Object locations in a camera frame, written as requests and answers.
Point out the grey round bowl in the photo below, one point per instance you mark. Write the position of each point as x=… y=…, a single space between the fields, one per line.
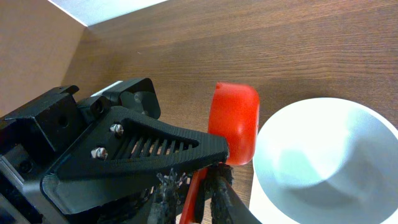
x=329 y=160

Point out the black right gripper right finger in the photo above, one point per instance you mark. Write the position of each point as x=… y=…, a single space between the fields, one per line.
x=226 y=206

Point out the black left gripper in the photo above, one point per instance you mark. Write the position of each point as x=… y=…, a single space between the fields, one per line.
x=36 y=134

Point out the white digital kitchen scale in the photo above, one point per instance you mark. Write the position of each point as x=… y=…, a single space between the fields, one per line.
x=263 y=209

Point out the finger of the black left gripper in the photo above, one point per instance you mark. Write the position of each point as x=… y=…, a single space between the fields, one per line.
x=121 y=154

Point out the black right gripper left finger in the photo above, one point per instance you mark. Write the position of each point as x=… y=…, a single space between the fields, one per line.
x=167 y=200

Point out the red measuring scoop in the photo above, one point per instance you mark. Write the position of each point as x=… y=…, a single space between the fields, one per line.
x=234 y=114

